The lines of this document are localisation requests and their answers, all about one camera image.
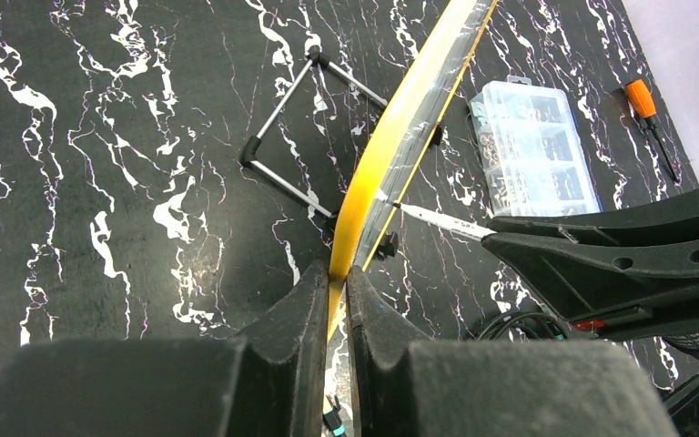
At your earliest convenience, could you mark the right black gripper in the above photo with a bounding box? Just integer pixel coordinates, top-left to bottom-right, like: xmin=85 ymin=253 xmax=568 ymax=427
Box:
xmin=482 ymin=188 xmax=699 ymax=360

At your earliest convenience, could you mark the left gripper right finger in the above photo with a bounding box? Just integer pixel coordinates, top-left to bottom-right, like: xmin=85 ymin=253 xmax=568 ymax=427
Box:
xmin=347 ymin=267 xmax=676 ymax=436

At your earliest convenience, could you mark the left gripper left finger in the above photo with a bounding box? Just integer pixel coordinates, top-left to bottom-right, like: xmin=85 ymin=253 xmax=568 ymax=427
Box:
xmin=0 ymin=261 xmax=329 ymax=436

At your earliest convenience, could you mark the white whiteboard marker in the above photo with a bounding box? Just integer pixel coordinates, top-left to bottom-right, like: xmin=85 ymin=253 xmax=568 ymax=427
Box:
xmin=390 ymin=202 xmax=494 ymax=241

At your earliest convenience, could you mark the yellow framed whiteboard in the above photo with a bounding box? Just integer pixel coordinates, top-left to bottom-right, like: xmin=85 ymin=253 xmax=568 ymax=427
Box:
xmin=328 ymin=1 xmax=497 ymax=334

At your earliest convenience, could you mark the metal whiteboard stand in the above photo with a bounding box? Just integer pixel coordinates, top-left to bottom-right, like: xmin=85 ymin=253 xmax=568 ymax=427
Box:
xmin=239 ymin=45 xmax=444 ymax=261

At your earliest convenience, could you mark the clear plastic screw box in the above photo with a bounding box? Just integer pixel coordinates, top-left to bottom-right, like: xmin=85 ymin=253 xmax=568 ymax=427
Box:
xmin=470 ymin=76 xmax=602 ymax=217

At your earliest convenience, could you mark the black coiled cable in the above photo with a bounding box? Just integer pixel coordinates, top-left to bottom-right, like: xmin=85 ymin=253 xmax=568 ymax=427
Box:
xmin=467 ymin=304 xmax=571 ymax=342

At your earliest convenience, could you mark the orange handled screwdriver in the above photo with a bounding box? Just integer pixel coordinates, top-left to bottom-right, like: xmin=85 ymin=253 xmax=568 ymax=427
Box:
xmin=623 ymin=78 xmax=680 ymax=183

